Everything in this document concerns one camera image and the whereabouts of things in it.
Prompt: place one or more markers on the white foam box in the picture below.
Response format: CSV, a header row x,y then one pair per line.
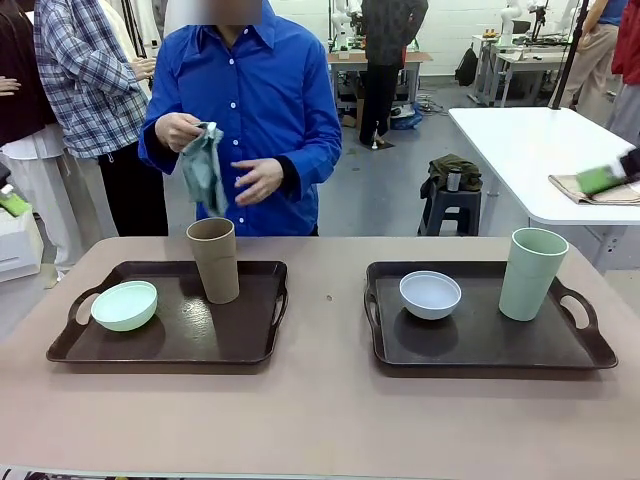
x,y
17,245

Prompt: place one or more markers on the dark grey plastic stool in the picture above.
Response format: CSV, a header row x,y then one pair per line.
x,y
450,210

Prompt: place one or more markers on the tall brown cup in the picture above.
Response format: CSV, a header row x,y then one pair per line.
x,y
217,275

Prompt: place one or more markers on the person in cream top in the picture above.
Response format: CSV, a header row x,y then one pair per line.
x,y
122,35

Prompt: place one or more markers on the pale green bowl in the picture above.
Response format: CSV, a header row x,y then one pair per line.
x,y
125,310

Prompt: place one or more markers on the person in black clothes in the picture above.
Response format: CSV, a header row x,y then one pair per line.
x,y
385,40

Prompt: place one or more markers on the blue bag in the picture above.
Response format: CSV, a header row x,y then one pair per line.
x,y
407,120

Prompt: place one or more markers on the brown-topped background table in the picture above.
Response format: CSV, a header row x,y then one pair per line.
x,y
350,60

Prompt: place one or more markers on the person's left hand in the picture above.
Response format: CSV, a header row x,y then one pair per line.
x,y
265,175

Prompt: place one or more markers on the person in tan trousers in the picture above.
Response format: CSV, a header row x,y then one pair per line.
x,y
592,55

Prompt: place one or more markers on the grey background workbench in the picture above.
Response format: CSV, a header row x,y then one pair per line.
x,y
530,57

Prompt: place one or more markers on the person in blue shirt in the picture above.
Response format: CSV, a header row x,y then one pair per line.
x,y
260,90

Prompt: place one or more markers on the person's left forearm blue sleeve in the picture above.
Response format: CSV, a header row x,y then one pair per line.
x,y
315,165

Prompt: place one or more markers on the black backpack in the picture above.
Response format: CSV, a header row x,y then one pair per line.
x,y
466,67

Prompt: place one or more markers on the olive green bundled clothing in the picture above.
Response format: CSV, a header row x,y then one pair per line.
x,y
440,170

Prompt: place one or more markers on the black camera stand pole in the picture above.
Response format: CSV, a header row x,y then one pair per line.
x,y
570,55

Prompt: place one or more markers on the person in red jacket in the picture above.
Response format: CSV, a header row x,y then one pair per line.
x,y
627,55

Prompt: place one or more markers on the tall pale green cup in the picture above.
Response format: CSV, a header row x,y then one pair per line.
x,y
525,285

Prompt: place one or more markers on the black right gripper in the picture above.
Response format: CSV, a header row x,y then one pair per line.
x,y
632,165

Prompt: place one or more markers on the teal cloth mat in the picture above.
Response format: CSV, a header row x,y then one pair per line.
x,y
202,170

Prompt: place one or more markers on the person's right forearm blue sleeve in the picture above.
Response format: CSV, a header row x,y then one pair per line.
x,y
150,150

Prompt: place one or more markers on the blue-grey bowl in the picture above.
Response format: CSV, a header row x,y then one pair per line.
x,y
430,300

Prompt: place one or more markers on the beige cloth mat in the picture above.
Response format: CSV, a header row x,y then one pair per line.
x,y
565,189

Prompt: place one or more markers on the white side table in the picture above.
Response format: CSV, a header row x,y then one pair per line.
x,y
525,150

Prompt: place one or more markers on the person's right hand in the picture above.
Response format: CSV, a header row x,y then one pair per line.
x,y
175,131

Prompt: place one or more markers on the silver drink can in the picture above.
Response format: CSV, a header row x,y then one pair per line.
x,y
454,181

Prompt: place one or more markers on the dark brown plastic tray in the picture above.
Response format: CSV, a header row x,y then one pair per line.
x,y
475,345
200,340

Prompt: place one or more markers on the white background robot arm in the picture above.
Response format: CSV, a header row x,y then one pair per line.
x,y
340,20
510,20

